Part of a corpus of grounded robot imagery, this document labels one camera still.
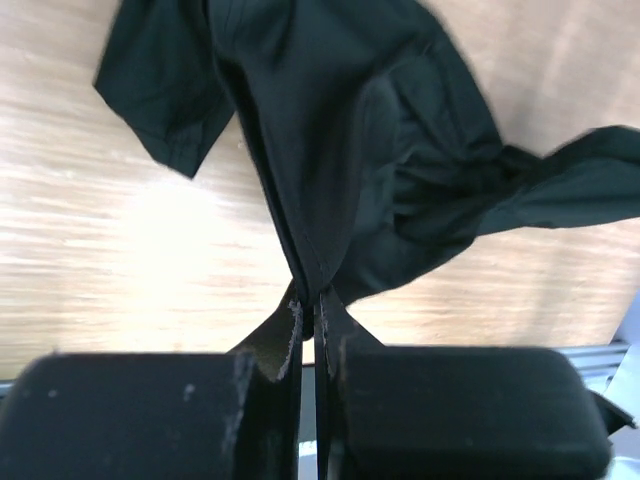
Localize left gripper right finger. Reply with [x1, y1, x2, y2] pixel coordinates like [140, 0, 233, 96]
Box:
[314, 292, 611, 479]

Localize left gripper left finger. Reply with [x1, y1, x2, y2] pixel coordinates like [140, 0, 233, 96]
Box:
[1, 288, 303, 479]

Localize black t-shirt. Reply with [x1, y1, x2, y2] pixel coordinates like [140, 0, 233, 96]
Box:
[93, 0, 640, 309]

